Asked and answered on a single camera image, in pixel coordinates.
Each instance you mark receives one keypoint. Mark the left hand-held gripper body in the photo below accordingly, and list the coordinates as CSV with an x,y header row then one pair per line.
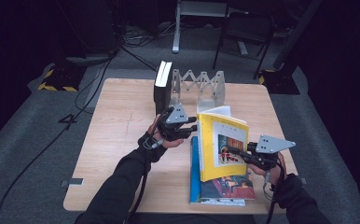
x,y
175,119

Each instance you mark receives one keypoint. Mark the yellow picture book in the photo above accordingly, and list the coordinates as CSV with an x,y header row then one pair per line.
x,y
209,149

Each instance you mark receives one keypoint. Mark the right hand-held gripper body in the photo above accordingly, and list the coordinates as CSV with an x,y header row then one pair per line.
x,y
266,151

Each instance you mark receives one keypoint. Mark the dark slanted post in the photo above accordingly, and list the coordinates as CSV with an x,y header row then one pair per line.
x,y
296,34

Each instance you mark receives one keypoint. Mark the red illustrated book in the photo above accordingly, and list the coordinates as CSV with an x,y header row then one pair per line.
x,y
231,188

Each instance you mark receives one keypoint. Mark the grey stand base plate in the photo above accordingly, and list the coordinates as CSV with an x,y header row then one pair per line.
x,y
88,59

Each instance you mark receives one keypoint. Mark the person's left hand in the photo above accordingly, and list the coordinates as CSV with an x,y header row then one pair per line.
x,y
168,143

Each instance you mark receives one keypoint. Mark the black hardcover book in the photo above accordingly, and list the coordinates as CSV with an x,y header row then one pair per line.
x,y
162,93

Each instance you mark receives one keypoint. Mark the grey floor tape strip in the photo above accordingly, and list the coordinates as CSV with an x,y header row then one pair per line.
x,y
72,182
303,180

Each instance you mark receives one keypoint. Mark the large blue book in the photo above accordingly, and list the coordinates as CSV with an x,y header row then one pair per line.
x,y
195,174

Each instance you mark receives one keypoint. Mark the person's right hand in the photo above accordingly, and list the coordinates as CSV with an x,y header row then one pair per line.
x,y
274,175

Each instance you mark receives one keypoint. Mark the expandable metal book rack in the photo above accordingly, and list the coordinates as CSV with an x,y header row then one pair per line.
x,y
210,90

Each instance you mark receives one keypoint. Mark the white desk frame leg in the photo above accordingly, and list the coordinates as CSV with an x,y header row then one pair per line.
x,y
176,31

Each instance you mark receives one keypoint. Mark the yellow black striped stand base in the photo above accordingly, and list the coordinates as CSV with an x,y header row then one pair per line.
x,y
60,79
280,82

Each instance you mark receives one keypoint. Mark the black metal chair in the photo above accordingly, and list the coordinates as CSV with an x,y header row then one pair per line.
x,y
246,34

